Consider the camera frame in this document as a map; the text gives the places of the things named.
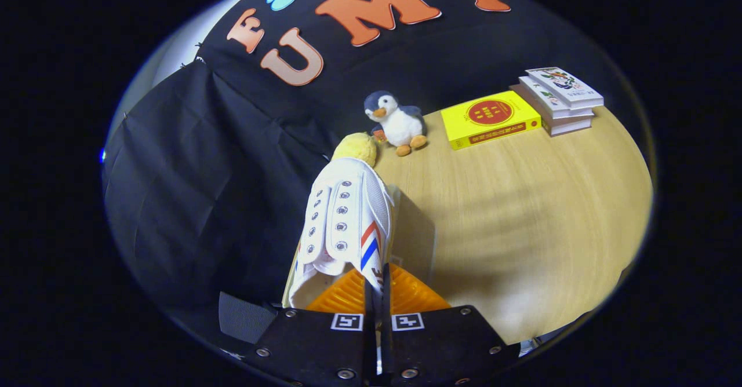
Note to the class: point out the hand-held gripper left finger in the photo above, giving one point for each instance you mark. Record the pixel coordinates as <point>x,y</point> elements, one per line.
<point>368,346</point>

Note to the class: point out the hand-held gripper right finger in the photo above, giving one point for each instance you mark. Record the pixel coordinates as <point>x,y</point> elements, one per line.
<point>388,346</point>

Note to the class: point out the beige fabric storage box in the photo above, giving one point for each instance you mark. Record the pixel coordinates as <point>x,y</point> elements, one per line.
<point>414,236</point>

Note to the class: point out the white canvas shoe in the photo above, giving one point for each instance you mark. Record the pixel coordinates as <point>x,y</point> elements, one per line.
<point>348,201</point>

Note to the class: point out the yellow plush fruit toy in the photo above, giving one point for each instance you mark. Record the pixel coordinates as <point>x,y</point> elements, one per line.
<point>355,146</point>

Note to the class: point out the penguin plush toy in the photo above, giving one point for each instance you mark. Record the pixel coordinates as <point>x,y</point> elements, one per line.
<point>400,126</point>

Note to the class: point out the black backdrop cloth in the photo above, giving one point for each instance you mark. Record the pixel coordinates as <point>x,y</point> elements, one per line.
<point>203,172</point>

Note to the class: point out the yellow book with red label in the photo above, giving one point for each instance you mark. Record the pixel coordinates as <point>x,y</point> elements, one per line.
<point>490,120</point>

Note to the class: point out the brown cover book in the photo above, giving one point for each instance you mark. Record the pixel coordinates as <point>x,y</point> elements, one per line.
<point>571,126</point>

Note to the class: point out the white illustrated book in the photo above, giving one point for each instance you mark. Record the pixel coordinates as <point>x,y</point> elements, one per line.
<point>565,86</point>
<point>565,110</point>

